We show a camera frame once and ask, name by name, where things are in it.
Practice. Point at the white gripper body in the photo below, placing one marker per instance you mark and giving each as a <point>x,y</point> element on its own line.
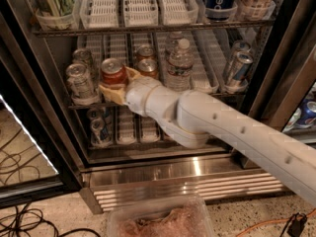
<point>137,93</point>

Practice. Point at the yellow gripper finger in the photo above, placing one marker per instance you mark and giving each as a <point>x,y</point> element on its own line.
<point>115,95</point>
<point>132,74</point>

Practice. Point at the red coke can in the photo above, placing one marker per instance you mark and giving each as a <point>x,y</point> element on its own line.
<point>113,72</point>

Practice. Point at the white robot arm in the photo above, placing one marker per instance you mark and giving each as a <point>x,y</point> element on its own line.
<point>191,117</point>

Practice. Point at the orange can front middle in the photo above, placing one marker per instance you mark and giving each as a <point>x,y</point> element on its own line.
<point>148,67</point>

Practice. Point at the orange can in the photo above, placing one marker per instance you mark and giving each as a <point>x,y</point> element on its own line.
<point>148,67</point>
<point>145,52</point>

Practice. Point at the orange can rear middle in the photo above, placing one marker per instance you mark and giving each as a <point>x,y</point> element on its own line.
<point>145,52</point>

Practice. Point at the blue can bottom rear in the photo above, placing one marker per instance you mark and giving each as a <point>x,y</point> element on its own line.
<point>103,113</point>

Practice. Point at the blue can bottom front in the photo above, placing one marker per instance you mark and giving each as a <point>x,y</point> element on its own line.
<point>99,129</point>

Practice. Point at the silver can front left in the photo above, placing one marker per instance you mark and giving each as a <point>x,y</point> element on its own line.
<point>79,80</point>

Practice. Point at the silver can rear left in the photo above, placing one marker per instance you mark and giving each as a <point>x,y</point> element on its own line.
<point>84,55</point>

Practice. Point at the slim silver blue can front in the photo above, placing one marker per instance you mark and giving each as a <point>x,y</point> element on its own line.
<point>239,66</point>

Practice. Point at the slim silver blue can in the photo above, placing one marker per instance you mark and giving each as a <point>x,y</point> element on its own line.
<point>239,66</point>
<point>238,45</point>

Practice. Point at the slim silver blue can rear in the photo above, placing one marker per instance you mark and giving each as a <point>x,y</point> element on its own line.
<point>238,45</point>

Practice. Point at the open glass fridge door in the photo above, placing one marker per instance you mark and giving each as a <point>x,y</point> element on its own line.
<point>28,164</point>

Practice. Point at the steel fridge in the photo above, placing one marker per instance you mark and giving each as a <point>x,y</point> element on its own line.
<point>141,161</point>

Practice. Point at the pepsi can right compartment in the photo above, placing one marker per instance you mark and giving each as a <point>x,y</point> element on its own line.
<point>308,114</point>

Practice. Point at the clear water bottle front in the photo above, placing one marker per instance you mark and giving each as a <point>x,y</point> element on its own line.
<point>180,66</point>

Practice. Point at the clear water bottle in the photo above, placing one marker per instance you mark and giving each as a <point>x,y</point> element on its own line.
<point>180,66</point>
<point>171,42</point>

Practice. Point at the clear water bottle rear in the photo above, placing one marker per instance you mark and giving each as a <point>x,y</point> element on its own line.
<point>171,42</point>

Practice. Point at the clear plastic bin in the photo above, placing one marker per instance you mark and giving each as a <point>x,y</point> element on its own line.
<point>181,216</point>

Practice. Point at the black plug adapter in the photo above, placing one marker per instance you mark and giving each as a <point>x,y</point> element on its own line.
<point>295,225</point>

